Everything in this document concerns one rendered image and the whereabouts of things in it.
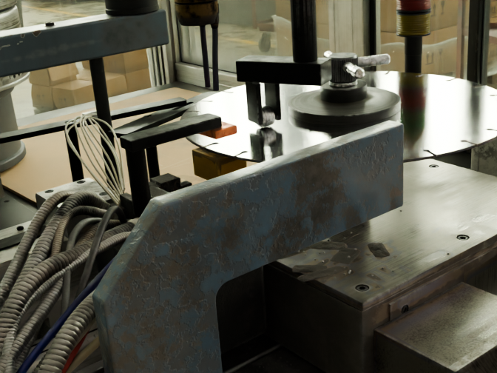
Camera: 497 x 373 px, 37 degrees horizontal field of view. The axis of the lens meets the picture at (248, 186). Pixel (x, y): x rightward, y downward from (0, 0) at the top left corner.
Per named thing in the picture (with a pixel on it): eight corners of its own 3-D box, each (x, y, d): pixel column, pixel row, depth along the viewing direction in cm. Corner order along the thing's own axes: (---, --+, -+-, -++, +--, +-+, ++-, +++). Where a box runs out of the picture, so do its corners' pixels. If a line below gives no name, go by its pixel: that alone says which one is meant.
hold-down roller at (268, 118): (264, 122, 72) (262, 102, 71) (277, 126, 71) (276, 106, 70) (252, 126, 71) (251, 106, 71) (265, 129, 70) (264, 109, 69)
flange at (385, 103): (424, 107, 73) (424, 82, 72) (337, 132, 68) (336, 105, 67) (349, 89, 82) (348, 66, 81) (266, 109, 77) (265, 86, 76)
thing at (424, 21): (411, 29, 103) (411, 7, 102) (438, 32, 99) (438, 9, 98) (389, 35, 100) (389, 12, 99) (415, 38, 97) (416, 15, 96)
